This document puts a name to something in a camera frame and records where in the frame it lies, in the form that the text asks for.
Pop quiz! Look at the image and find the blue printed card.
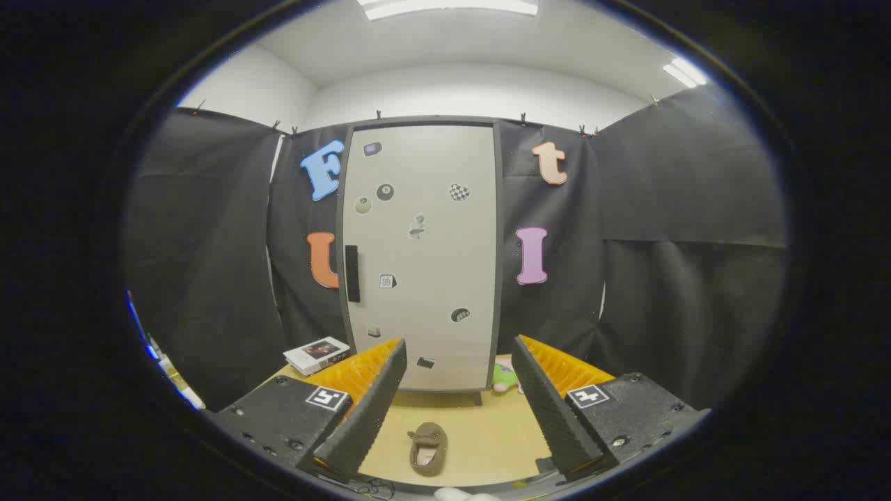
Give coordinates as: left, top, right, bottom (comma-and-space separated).
125, 289, 161, 363

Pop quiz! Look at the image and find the white book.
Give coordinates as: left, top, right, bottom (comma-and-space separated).
283, 337, 351, 376

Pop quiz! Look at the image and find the black backdrop cloth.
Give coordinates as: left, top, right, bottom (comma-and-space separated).
125, 83, 787, 411

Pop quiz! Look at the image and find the pink and green plush toy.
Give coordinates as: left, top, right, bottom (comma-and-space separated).
492, 356, 523, 395

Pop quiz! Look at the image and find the white and yellow packet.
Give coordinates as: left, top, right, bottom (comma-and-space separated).
160, 348, 206, 410

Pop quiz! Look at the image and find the long ceiling light panel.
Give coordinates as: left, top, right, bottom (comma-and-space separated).
358, 0, 539, 22

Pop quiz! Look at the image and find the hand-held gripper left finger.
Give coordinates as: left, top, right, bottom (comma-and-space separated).
209, 339, 408, 482

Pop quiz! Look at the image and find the light grey shoe cabinet door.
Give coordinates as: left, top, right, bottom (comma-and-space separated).
342, 124, 496, 392

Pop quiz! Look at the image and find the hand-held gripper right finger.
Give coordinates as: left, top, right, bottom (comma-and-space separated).
512, 334, 712, 482

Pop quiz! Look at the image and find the grey shoe cabinet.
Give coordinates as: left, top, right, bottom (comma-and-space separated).
336, 115, 505, 406

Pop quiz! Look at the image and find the small ceiling light panel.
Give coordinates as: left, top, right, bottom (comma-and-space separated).
663, 57, 707, 89

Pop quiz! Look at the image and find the brown fuzzy shoe with bow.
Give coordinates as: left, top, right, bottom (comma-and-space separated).
408, 422, 448, 477

